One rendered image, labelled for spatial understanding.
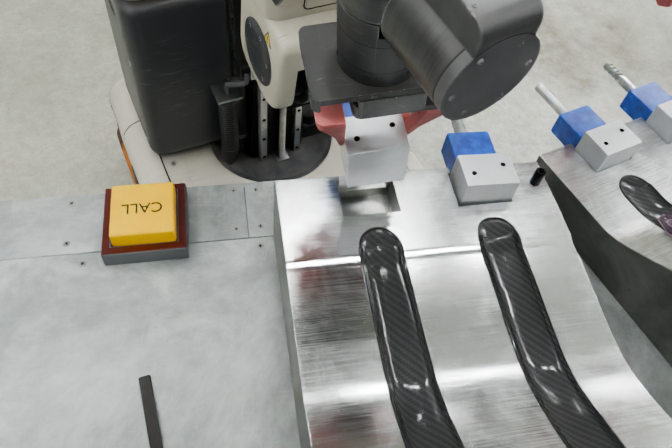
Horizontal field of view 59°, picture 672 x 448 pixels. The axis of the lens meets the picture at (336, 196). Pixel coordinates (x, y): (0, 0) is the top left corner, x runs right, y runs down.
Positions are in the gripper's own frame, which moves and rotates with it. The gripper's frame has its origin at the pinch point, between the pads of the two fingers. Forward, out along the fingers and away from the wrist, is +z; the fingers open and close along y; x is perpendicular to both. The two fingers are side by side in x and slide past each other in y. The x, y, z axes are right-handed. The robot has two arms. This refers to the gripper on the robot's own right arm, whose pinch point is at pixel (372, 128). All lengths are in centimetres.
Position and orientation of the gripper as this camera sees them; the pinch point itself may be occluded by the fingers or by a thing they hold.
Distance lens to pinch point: 48.7
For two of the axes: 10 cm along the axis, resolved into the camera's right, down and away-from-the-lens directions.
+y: 9.9, -1.5, 0.7
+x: -1.7, -8.8, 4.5
